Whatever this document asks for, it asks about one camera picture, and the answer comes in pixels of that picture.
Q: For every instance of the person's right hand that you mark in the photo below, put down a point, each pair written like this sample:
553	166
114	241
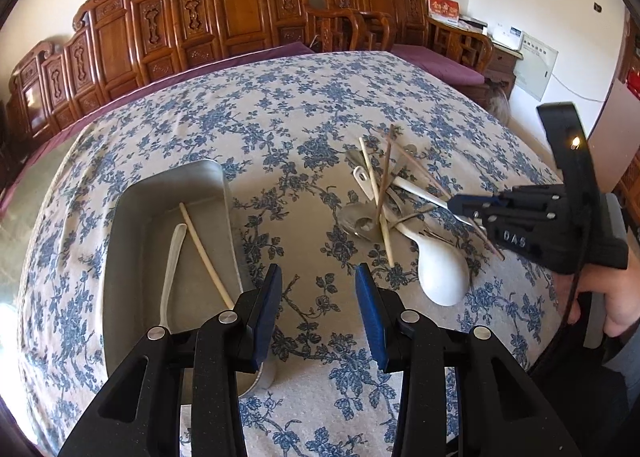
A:
622	312

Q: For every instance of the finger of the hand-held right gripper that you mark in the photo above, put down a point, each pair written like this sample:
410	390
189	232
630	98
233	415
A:
470	204
520	223

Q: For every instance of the white wall panel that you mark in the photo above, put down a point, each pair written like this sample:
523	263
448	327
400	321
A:
535	69

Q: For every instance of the large white spoon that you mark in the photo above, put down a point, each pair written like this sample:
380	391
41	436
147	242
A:
442	272

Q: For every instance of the square purple seat cushion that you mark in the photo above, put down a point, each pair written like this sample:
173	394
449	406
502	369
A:
440	62

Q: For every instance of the white box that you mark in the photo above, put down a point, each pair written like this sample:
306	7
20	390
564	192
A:
507	37

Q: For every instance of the pink board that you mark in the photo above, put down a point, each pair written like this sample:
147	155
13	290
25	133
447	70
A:
615	137

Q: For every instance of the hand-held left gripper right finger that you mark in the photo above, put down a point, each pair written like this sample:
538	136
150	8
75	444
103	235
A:
372	317

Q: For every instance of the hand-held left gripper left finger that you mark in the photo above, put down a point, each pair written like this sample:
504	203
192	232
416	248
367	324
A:
267	307

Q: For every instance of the metal tray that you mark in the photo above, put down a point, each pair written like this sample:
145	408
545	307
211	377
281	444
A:
150	207

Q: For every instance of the red desk calendar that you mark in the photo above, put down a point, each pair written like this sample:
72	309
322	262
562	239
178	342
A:
442	7

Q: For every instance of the stack of white papers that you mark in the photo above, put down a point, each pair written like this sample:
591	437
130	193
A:
472	24

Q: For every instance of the carved wooden sofa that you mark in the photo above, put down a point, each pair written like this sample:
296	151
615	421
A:
240	2

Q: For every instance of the slim white spoon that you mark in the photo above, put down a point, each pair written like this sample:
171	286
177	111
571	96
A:
172	262

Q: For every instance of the wooden side cabinet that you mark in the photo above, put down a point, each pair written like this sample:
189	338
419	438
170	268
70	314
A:
500	69

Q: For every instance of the blue floral tablecloth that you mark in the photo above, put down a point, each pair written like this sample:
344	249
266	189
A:
280	137

